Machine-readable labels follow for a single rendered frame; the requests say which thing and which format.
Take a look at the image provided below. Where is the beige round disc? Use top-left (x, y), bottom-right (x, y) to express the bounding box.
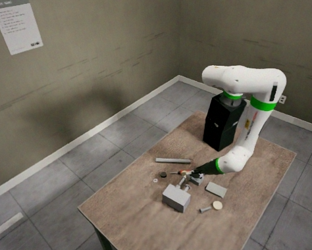
top-left (213, 201), bottom-right (222, 211)

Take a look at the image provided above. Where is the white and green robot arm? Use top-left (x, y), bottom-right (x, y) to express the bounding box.
top-left (201, 66), bottom-right (286, 175)

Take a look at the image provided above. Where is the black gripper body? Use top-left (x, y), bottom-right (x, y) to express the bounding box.
top-left (200, 162), bottom-right (213, 175)

